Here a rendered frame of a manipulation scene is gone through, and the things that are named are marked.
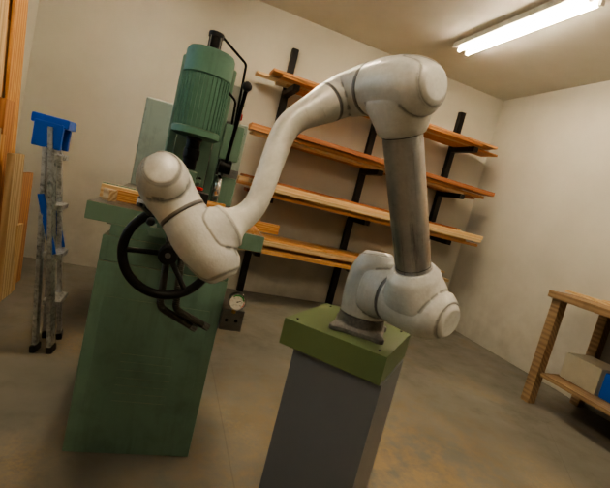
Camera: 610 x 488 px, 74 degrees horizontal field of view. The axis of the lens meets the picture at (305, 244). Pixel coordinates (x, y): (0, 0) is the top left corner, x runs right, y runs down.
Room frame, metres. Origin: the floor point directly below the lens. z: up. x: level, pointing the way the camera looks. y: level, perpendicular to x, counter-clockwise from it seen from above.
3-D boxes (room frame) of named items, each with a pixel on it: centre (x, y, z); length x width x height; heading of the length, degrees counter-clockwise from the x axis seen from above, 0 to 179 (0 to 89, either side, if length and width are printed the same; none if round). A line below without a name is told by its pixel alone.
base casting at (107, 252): (1.66, 0.54, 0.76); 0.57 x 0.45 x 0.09; 17
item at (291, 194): (4.12, -0.52, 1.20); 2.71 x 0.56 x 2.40; 110
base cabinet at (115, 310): (1.66, 0.54, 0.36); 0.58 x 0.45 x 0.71; 17
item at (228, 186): (1.77, 0.40, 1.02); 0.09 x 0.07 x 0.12; 107
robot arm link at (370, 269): (1.33, -0.25, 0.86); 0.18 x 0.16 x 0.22; 38
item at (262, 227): (1.57, 0.42, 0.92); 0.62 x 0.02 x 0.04; 107
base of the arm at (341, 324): (1.35, -0.25, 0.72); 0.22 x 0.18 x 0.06; 167
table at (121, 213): (1.44, 0.45, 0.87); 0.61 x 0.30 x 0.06; 107
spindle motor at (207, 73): (1.54, 0.50, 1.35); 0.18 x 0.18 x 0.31
